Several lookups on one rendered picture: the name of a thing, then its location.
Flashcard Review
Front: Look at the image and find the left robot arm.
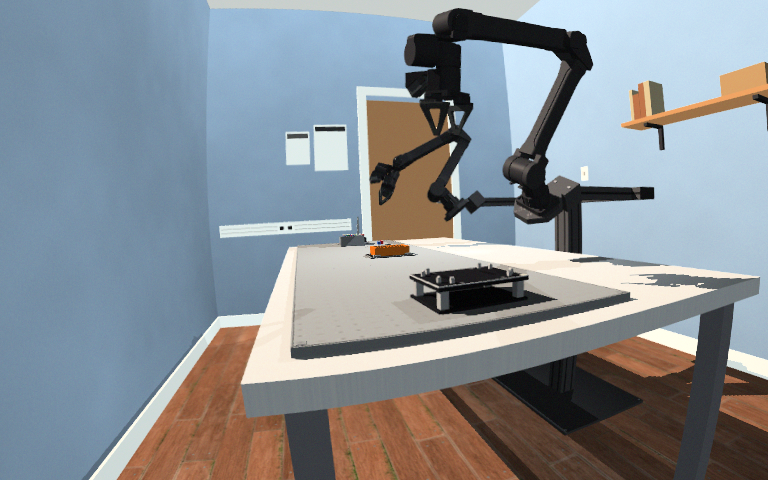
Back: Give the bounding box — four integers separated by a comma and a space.
404, 8, 593, 217

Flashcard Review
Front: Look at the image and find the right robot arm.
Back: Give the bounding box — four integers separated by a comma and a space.
369, 128, 472, 216

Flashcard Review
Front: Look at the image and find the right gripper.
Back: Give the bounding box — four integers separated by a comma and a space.
378, 177, 396, 206

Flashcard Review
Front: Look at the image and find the orange tube rack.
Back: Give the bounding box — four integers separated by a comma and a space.
370, 244, 410, 256

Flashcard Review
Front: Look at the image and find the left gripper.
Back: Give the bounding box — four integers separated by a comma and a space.
420, 67, 473, 136

